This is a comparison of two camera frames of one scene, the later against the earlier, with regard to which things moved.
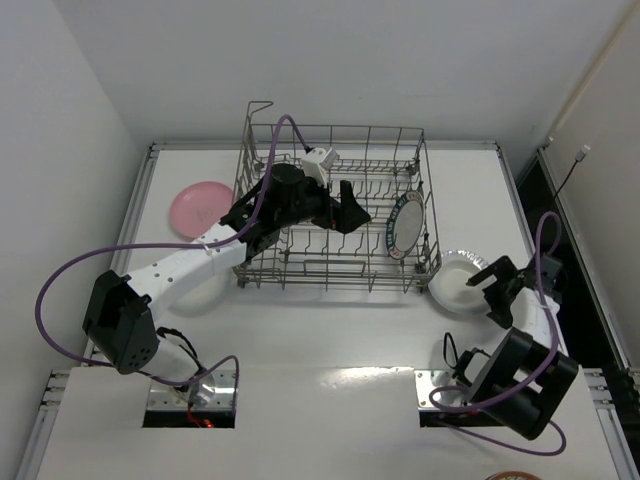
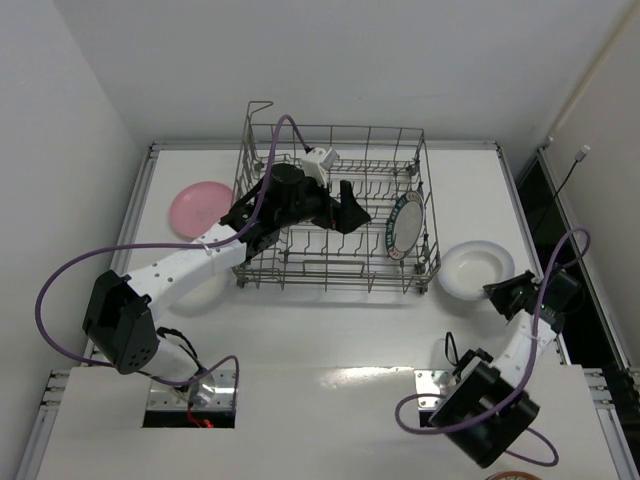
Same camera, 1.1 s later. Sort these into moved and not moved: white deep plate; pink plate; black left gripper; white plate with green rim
Moved: white deep plate
Not moved: white plate with green rim; pink plate; black left gripper
